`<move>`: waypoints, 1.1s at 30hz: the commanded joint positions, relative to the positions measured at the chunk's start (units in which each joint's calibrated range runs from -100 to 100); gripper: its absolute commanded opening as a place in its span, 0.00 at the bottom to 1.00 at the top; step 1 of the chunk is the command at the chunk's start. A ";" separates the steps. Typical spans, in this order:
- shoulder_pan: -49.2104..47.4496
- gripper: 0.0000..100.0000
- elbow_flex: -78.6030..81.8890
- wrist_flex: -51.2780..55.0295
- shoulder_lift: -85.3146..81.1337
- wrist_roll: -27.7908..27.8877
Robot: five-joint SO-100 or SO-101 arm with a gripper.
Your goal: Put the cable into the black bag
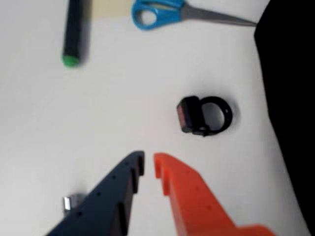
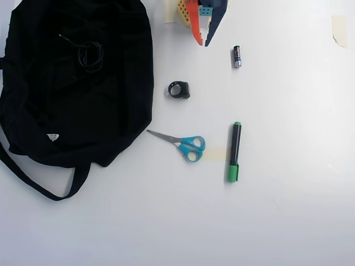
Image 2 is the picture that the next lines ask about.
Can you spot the navy gripper finger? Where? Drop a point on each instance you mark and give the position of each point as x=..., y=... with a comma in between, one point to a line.
x=217, y=22

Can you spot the short beige tape piece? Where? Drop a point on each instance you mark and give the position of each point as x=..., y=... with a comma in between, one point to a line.
x=216, y=154

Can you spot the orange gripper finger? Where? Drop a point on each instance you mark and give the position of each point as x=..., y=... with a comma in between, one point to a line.
x=194, y=19

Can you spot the black cloth bag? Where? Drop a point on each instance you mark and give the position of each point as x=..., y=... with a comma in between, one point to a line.
x=75, y=105

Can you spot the torn beige tape strip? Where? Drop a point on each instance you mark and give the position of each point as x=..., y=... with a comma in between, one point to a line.
x=339, y=29

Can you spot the teal perforated block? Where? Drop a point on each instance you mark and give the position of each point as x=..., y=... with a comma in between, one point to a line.
x=205, y=11

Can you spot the small cylindrical battery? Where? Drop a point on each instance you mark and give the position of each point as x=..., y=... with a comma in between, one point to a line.
x=237, y=56

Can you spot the yellow perforated block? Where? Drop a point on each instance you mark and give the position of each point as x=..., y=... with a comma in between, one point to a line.
x=182, y=12

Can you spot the green and black marker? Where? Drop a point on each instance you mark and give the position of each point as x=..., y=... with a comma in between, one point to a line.
x=235, y=144

